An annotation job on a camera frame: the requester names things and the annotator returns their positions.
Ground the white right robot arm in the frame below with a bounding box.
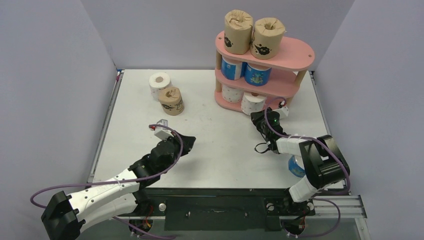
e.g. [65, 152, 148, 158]
[250, 108, 350, 214]

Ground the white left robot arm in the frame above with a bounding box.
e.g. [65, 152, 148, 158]
[41, 135, 196, 240]

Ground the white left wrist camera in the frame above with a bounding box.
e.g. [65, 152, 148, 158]
[149, 119, 174, 140]

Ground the white floral roll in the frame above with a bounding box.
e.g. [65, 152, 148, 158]
[148, 72, 172, 102]
[221, 85, 244, 103]
[241, 91, 267, 116]

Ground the blue roll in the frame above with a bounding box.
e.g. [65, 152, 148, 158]
[244, 63, 272, 87]
[220, 57, 247, 81]
[288, 155, 306, 178]

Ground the brown wrapped roll on shelf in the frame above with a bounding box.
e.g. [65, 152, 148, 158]
[224, 9, 254, 55]

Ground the pink three-tier wooden shelf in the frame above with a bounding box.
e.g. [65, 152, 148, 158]
[214, 31, 315, 112]

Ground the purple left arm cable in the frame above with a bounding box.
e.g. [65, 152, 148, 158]
[29, 124, 185, 240]

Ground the brown paper roll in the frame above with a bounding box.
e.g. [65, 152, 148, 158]
[250, 17, 286, 60]

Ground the aluminium frame rail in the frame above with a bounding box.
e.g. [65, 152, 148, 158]
[64, 195, 372, 240]

